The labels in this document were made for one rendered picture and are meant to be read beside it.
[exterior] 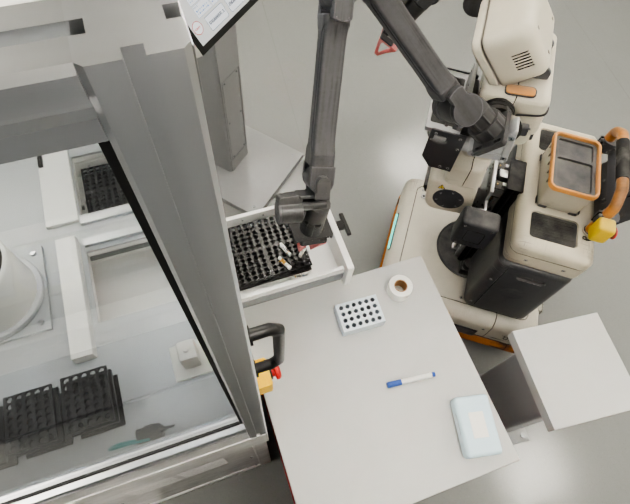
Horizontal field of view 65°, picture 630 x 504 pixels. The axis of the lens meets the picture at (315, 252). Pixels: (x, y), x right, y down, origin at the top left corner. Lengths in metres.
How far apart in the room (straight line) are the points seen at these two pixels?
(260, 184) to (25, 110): 2.34
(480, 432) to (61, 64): 1.32
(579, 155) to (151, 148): 1.65
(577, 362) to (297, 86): 2.10
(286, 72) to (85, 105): 2.89
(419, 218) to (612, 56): 2.03
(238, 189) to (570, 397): 1.70
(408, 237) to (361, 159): 0.70
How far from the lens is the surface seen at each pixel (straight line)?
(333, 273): 1.36
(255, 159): 2.62
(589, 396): 1.62
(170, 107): 0.21
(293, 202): 1.14
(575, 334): 1.66
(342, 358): 1.41
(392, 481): 1.38
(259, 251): 1.40
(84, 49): 0.20
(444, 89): 1.22
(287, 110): 2.88
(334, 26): 1.10
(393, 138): 2.83
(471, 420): 1.41
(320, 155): 1.12
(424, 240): 2.17
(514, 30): 1.31
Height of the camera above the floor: 2.11
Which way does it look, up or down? 63 degrees down
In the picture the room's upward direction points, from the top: 8 degrees clockwise
